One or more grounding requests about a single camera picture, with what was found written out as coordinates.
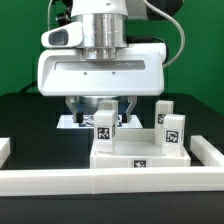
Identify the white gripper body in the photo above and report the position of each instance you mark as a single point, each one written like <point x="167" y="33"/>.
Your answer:
<point x="137" y="70"/>

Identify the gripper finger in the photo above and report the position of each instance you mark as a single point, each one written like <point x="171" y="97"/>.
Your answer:
<point x="72" y="104"/>
<point x="126" y="115"/>

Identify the white square table top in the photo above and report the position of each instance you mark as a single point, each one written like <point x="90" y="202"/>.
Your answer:
<point x="135" y="148"/>

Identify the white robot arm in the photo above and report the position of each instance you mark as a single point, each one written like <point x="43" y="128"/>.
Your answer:
<point x="91" y="55"/>

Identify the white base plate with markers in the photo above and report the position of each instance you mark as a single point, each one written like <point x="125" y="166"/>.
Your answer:
<point x="66" y="122"/>

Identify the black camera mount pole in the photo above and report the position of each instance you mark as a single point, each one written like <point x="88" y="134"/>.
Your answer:
<point x="63" y="15"/>

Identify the white U-shaped fence wall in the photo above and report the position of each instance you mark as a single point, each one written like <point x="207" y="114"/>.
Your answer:
<point x="102" y="181"/>

